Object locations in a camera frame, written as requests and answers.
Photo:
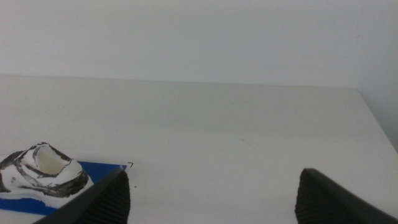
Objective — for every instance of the blue rectangular mat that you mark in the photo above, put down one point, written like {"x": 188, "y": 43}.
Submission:
{"x": 99, "y": 171}

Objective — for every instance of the white and black shoe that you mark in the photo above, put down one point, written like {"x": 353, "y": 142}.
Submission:
{"x": 46, "y": 161}

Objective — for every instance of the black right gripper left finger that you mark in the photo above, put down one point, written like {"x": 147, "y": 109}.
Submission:
{"x": 105, "y": 202}

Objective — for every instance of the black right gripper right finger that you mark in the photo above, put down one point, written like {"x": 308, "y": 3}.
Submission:
{"x": 323, "y": 202}

